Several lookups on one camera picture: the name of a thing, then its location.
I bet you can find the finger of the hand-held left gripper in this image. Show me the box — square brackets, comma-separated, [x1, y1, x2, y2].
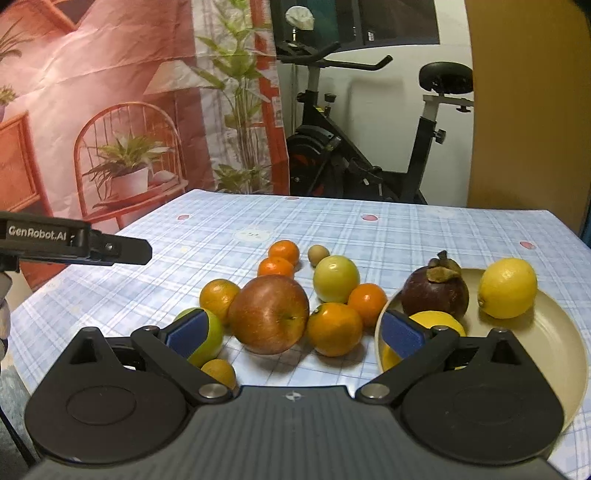
[71, 220, 153, 267]

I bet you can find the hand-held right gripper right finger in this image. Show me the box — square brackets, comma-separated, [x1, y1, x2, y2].
[355, 310, 527, 406]

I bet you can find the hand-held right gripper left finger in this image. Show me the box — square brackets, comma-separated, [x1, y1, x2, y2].
[60, 308, 234, 406]

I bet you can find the green round fruit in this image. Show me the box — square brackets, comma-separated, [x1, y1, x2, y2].
[173, 307, 225, 368]

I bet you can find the yellow lemon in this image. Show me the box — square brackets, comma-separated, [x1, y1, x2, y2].
[477, 257, 539, 320]
[382, 310, 467, 372]

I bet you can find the small orange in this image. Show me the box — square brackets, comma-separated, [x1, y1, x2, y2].
[201, 359, 237, 390]

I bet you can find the dark purple mangosteen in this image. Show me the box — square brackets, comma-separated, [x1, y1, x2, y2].
[401, 250, 470, 320]

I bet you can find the yellow-green round fruit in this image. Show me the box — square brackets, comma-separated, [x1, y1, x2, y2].
[313, 255, 361, 304]

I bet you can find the red apple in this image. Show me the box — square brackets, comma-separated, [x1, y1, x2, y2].
[228, 274, 310, 355]

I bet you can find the beige plate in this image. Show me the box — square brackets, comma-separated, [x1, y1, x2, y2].
[375, 268, 586, 462]

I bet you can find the person's left hand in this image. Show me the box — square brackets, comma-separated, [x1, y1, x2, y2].
[0, 271, 12, 365]

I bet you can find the blue checked tablecloth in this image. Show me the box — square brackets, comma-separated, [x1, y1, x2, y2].
[9, 188, 591, 476]

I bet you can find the black exercise bike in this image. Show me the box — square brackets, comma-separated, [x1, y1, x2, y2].
[276, 41, 475, 205]

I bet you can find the wooden panel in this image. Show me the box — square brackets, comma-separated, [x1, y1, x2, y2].
[464, 0, 591, 250]

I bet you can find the dark window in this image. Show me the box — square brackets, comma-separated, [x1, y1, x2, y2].
[270, 0, 439, 47]

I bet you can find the printed wall poster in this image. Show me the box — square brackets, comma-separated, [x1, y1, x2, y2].
[0, 0, 291, 291]

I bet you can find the white cloth on bike handlebar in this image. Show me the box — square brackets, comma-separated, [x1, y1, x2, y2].
[285, 6, 315, 29]

